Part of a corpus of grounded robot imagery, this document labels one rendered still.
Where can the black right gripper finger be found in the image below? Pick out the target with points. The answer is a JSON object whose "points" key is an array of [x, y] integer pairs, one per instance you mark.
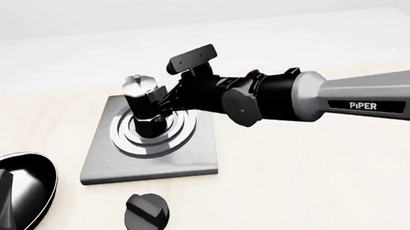
{"points": [[160, 93], [174, 105]]}

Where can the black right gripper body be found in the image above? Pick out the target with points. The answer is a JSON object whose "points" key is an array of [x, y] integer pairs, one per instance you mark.
{"points": [[201, 93]]}

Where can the silver and black moka pot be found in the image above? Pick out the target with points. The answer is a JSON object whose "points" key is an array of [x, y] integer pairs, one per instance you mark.
{"points": [[139, 104]]}

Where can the silver and black right robot arm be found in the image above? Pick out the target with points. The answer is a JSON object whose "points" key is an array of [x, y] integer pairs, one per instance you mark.
{"points": [[355, 93]]}

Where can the flat grey stove plate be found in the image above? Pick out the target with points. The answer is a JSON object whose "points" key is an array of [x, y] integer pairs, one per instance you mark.
{"points": [[101, 163]]}

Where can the round black stove knob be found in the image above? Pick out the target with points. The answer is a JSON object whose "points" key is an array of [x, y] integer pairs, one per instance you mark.
{"points": [[145, 218]]}

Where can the black plate on short stalk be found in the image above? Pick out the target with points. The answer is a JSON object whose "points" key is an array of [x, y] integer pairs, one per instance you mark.
{"points": [[192, 57]]}

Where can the black frying pan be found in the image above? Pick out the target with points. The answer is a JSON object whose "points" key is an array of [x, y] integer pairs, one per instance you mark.
{"points": [[32, 180]]}

